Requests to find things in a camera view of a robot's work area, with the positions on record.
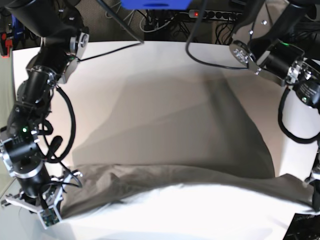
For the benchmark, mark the red and black clamp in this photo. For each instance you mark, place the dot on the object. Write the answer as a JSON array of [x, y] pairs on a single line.
[[6, 44]]

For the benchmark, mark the beige t-shirt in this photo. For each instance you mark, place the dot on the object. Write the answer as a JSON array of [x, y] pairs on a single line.
[[169, 133]]

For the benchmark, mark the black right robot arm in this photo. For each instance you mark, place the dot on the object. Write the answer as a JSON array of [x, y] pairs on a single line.
[[63, 41]]

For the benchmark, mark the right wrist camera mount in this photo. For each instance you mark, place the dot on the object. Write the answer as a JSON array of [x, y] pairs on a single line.
[[47, 204]]

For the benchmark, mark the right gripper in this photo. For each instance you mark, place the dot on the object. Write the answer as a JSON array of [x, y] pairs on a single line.
[[25, 163]]

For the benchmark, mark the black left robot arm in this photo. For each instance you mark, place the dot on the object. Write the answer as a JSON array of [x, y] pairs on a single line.
[[257, 44]]

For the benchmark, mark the blue box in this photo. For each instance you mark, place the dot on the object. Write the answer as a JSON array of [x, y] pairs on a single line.
[[155, 4]]

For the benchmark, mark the black power strip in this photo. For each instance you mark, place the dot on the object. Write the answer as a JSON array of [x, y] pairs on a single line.
[[215, 15]]

